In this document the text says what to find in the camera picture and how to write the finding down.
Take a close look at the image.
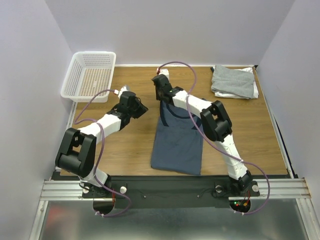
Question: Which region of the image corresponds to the blue printed tank top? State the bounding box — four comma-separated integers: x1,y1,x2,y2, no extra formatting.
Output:
150,101,204,176

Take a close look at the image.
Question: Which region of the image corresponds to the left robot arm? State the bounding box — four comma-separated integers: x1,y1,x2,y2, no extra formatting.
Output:
55,90,148,198

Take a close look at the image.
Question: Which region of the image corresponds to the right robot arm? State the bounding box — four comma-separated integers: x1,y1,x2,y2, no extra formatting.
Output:
152,74,253,195

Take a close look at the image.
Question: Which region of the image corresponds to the grey folded tank top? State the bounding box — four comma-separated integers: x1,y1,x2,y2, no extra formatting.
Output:
211,64,255,98

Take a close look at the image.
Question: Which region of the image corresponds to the white plastic laundry basket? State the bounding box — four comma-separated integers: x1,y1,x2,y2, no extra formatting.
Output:
60,51,117,103

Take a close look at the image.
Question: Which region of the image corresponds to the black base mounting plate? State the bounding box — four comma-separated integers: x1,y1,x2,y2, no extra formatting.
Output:
82,174,261,210

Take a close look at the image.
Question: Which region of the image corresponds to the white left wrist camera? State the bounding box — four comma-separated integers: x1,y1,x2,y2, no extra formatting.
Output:
113,85,130,98

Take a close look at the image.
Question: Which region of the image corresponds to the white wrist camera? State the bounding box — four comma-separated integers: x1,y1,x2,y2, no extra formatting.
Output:
113,85,130,98
157,68,170,80

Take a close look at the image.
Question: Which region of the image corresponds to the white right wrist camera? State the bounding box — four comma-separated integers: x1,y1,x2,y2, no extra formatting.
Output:
157,68,170,80

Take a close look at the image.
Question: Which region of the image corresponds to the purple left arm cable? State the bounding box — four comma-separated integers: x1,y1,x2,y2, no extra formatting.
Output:
73,89,133,218

